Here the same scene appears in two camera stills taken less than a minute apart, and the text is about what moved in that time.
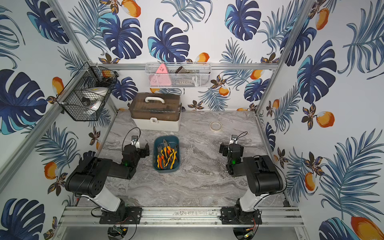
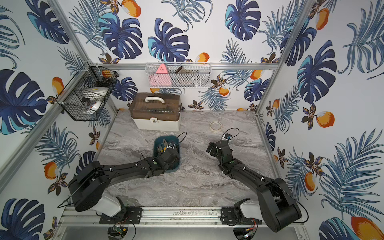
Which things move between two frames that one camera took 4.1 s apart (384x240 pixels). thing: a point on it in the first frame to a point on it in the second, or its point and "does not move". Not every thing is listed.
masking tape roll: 216,126 does not move
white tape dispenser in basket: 93,96 does not move
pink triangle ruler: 160,78 does not move
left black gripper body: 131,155 to 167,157
